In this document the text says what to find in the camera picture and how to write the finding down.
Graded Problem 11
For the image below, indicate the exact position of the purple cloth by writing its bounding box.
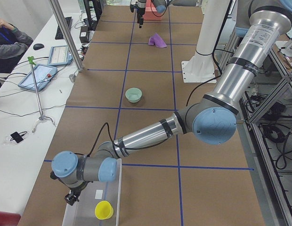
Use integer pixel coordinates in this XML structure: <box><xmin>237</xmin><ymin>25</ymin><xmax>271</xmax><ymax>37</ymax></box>
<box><xmin>148</xmin><ymin>33</ymin><xmax>167</xmax><ymax>48</ymax></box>

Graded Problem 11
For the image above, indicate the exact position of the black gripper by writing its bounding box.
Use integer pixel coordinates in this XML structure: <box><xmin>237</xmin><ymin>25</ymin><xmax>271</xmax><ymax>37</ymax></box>
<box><xmin>65</xmin><ymin>182</ymin><xmax>87</xmax><ymax>206</ymax></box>
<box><xmin>138</xmin><ymin>7</ymin><xmax>146</xmax><ymax>28</ymax></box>

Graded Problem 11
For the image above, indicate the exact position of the pink plastic bin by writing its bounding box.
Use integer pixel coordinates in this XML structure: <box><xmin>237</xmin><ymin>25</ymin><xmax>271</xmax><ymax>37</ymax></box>
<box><xmin>143</xmin><ymin>0</ymin><xmax>166</xmax><ymax>21</ymax></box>

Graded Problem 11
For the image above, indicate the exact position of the mint green bowl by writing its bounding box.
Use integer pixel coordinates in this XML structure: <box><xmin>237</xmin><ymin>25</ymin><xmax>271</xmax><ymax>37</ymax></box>
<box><xmin>125</xmin><ymin>88</ymin><xmax>142</xmax><ymax>103</ymax></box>

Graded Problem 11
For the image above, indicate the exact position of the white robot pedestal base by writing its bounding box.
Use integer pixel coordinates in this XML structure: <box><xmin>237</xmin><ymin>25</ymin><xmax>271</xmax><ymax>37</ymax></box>
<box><xmin>181</xmin><ymin>0</ymin><xmax>231</xmax><ymax>83</ymax></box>

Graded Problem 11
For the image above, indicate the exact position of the blue teach pendant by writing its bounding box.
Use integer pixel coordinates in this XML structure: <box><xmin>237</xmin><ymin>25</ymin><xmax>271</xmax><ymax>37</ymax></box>
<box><xmin>48</xmin><ymin>45</ymin><xmax>73</xmax><ymax>66</ymax></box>
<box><xmin>18</xmin><ymin>64</ymin><xmax>58</xmax><ymax>91</ymax></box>

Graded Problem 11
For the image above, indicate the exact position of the black small device with strap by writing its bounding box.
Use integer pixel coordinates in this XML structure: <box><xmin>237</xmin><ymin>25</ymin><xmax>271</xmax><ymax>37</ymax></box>
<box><xmin>10</xmin><ymin>131</ymin><xmax>28</xmax><ymax>143</ymax></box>

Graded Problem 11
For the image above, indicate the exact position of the black keyboard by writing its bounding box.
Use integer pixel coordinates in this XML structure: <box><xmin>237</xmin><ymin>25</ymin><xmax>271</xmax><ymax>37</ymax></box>
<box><xmin>55</xmin><ymin>16</ymin><xmax>73</xmax><ymax>40</ymax></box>

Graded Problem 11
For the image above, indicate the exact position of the blue teach pendant far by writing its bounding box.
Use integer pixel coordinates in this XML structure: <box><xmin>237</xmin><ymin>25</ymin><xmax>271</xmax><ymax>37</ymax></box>
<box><xmin>48</xmin><ymin>45</ymin><xmax>73</xmax><ymax>66</ymax></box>

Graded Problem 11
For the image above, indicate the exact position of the yellow plastic cup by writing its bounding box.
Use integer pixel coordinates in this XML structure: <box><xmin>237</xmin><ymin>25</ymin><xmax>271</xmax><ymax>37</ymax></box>
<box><xmin>95</xmin><ymin>201</ymin><xmax>114</xmax><ymax>220</ymax></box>

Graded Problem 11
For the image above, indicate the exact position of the red object at corner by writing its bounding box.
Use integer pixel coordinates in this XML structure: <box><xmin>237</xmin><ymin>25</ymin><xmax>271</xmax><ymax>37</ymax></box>
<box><xmin>0</xmin><ymin>211</ymin><xmax>21</xmax><ymax>226</ymax></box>

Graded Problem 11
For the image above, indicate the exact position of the black power adapter box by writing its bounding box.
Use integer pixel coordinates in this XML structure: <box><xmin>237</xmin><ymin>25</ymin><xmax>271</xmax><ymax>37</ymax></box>
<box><xmin>79</xmin><ymin>26</ymin><xmax>90</xmax><ymax>43</ymax></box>

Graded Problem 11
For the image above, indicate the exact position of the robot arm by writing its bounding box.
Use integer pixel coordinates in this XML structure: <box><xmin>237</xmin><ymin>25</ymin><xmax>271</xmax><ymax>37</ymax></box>
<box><xmin>50</xmin><ymin>0</ymin><xmax>292</xmax><ymax>205</ymax></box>
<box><xmin>130</xmin><ymin>0</ymin><xmax>198</xmax><ymax>28</ymax></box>

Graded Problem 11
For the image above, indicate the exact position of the aluminium frame post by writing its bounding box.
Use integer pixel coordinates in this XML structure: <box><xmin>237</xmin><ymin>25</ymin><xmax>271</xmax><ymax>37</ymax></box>
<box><xmin>49</xmin><ymin>0</ymin><xmax>83</xmax><ymax>72</ymax></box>

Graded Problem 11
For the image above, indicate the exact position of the clear plastic storage box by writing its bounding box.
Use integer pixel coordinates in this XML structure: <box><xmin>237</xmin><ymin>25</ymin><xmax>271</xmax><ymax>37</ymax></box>
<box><xmin>62</xmin><ymin>159</ymin><xmax>122</xmax><ymax>226</ymax></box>

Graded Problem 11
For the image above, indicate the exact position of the metal stand with green clip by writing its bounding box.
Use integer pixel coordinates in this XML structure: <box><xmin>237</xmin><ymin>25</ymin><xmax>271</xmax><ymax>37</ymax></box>
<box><xmin>28</xmin><ymin>56</ymin><xmax>56</xmax><ymax>133</ymax></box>

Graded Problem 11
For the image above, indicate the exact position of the black computer mouse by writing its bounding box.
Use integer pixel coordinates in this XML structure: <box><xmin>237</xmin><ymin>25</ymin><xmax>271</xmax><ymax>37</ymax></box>
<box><xmin>33</xmin><ymin>43</ymin><xmax>44</xmax><ymax>50</ymax></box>

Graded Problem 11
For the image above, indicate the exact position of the blue teach pendant near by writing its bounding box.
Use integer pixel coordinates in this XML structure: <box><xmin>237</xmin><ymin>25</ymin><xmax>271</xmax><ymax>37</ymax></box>
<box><xmin>18</xmin><ymin>64</ymin><xmax>58</xmax><ymax>91</ymax></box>

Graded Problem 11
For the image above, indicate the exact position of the seated person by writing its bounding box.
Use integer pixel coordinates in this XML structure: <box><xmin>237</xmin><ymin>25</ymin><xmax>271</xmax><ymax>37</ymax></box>
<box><xmin>0</xmin><ymin>18</ymin><xmax>33</xmax><ymax>73</ymax></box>

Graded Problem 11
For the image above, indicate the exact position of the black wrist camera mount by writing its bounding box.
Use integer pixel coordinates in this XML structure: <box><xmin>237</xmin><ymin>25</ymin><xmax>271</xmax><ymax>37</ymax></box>
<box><xmin>130</xmin><ymin>0</ymin><xmax>138</xmax><ymax>13</ymax></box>

